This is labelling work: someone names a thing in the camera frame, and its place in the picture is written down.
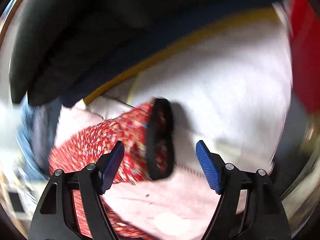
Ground pink polka dot sheet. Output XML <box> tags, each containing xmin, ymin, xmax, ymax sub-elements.
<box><xmin>49</xmin><ymin>21</ymin><xmax>292</xmax><ymax>239</ymax></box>

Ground red curtain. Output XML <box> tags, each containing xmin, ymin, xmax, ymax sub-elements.
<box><xmin>290</xmin><ymin>0</ymin><xmax>319</xmax><ymax>113</ymax></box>

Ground red floral quilted jacket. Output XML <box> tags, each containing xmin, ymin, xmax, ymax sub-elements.
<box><xmin>48</xmin><ymin>97</ymin><xmax>176</xmax><ymax>240</ymax></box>

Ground dark hanging clothes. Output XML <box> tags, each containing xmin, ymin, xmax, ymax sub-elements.
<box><xmin>9</xmin><ymin>0</ymin><xmax>281</xmax><ymax>107</ymax></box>

